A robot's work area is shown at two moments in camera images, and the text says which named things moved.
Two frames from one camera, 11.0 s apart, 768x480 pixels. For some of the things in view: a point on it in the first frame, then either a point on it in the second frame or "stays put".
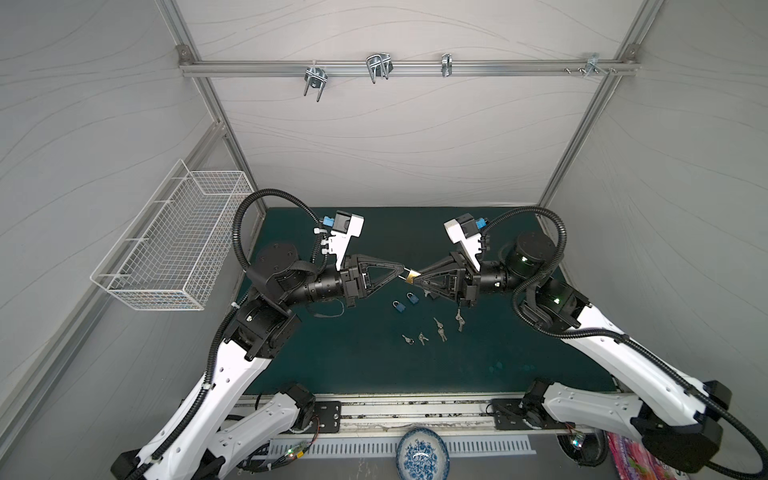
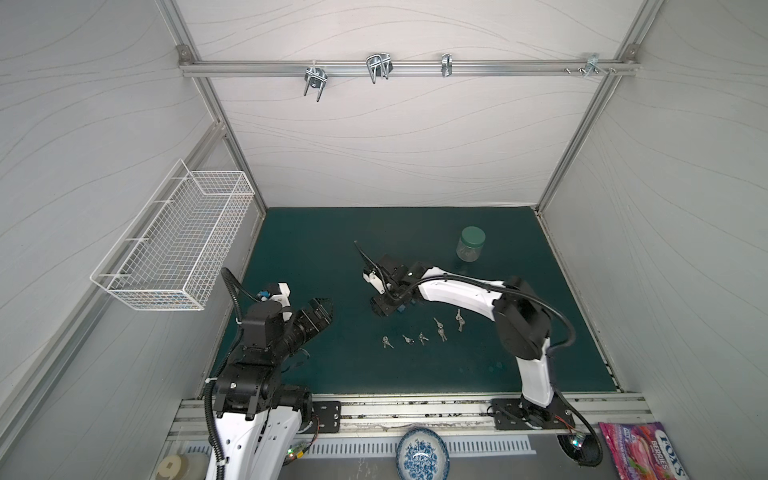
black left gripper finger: (364, 262) to (325, 306)
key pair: (440, 331) stays put
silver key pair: (460, 320) stays put
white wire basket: (171, 253) stays put
